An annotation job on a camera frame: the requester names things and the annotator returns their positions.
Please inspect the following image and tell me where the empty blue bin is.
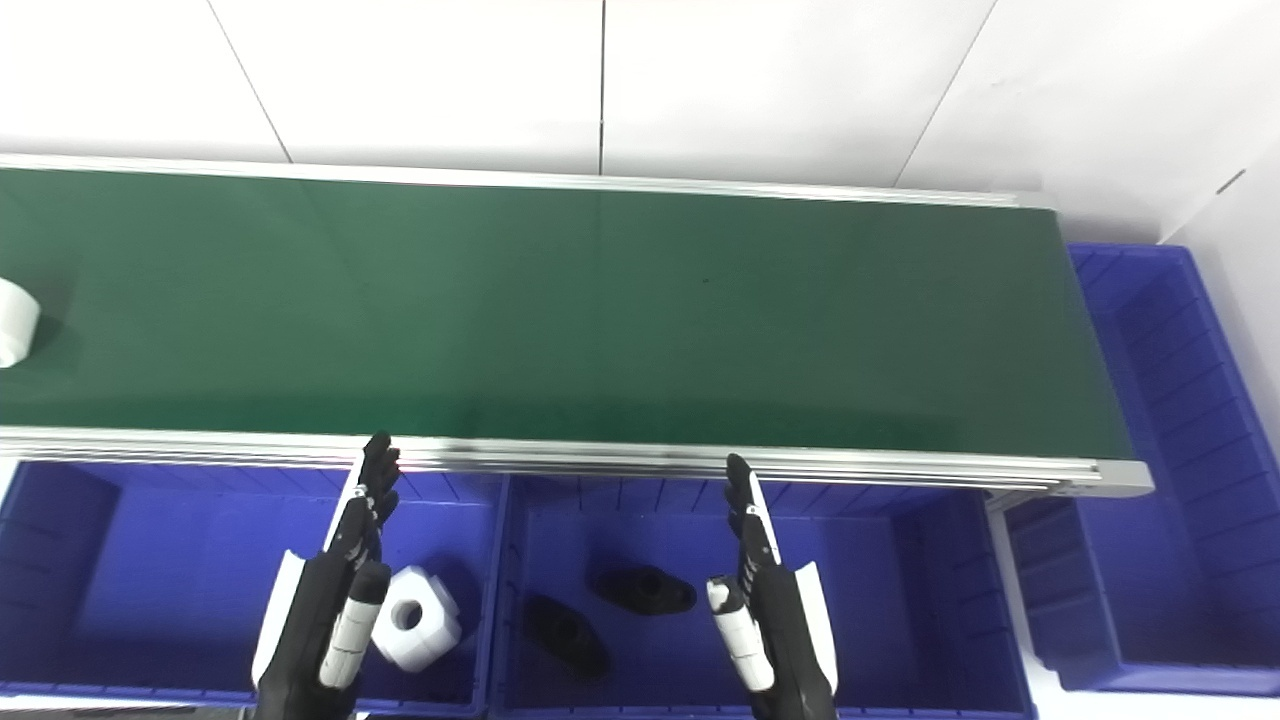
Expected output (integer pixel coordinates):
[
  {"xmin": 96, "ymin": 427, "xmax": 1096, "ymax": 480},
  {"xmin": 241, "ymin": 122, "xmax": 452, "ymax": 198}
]
[{"xmin": 1005, "ymin": 243, "xmax": 1280, "ymax": 693}]

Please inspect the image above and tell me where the green conveyor belt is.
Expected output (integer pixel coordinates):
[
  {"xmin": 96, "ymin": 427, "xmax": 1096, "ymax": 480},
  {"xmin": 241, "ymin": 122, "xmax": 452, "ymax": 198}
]
[
  {"xmin": 0, "ymin": 152, "xmax": 1154, "ymax": 501},
  {"xmin": 0, "ymin": 165, "xmax": 1136, "ymax": 461}
]

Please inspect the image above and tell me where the blue bin with black parts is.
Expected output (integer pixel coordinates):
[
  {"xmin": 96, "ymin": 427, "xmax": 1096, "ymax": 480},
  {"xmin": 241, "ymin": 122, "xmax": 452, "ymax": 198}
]
[{"xmin": 487, "ymin": 472, "xmax": 1036, "ymax": 720}]

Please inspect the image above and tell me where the white plastic part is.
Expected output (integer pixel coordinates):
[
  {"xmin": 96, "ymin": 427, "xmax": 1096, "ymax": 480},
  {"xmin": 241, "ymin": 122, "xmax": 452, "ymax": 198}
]
[
  {"xmin": 0, "ymin": 278, "xmax": 42, "ymax": 369},
  {"xmin": 372, "ymin": 565, "xmax": 464, "ymax": 673}
]

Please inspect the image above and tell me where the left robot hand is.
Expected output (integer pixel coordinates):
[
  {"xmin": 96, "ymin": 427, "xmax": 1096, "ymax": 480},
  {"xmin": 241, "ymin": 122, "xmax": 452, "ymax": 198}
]
[{"xmin": 250, "ymin": 432, "xmax": 402, "ymax": 720}]

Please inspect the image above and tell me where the blue bin with white parts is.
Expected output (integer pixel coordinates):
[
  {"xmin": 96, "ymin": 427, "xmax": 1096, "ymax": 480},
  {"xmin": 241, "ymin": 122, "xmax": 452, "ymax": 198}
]
[{"xmin": 0, "ymin": 460, "xmax": 506, "ymax": 713}]

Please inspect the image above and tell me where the black plastic part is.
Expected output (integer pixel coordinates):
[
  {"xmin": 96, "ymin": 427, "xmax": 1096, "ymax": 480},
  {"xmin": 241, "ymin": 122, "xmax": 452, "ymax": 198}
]
[
  {"xmin": 590, "ymin": 565, "xmax": 698, "ymax": 616},
  {"xmin": 523, "ymin": 595, "xmax": 611, "ymax": 681}
]

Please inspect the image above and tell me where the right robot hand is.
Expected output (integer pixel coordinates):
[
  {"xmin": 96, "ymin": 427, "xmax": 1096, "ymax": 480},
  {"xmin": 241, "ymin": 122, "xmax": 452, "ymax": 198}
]
[{"xmin": 706, "ymin": 453, "xmax": 839, "ymax": 720}]

